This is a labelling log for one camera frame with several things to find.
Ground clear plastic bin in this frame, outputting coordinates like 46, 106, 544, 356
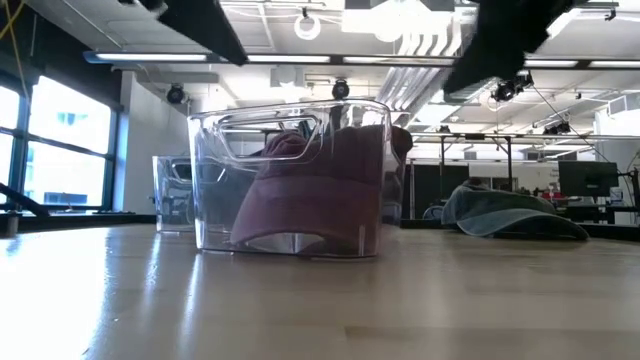
151, 154, 197, 235
187, 98, 415, 260

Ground green baseball cap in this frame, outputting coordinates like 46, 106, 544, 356
441, 180, 591, 242

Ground dark background cabinet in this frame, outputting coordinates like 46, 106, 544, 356
412, 163, 471, 220

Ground ceiling light strip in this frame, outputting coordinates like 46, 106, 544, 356
82, 49, 640, 70

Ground black background monitor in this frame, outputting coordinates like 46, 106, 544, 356
558, 160, 620, 199

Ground white hanging ring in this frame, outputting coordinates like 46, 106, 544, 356
293, 12, 322, 42

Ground white ceiling duct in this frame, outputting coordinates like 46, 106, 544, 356
342, 0, 464, 56

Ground black metal rack frame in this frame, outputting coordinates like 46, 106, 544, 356
438, 133, 514, 194

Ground yellow hanging cable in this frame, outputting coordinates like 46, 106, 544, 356
0, 0, 39, 101

